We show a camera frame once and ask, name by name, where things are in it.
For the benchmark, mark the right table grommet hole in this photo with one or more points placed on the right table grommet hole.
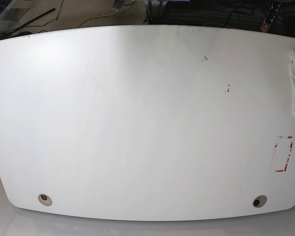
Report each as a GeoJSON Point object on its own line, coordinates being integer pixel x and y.
{"type": "Point", "coordinates": [259, 201]}

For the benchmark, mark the red tape rectangle marker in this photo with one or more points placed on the red tape rectangle marker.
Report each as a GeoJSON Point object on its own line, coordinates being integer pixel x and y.
{"type": "Point", "coordinates": [282, 153]}

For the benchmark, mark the left table grommet hole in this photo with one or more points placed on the left table grommet hole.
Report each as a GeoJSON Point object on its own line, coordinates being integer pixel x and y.
{"type": "Point", "coordinates": [45, 200]}

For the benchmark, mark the table grommet hole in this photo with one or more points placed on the table grommet hole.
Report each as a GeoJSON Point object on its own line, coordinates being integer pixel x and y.
{"type": "Point", "coordinates": [45, 200]}
{"type": "Point", "coordinates": [259, 201]}

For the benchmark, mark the white power strip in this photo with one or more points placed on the white power strip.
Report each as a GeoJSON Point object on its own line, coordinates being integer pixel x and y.
{"type": "Point", "coordinates": [270, 15]}

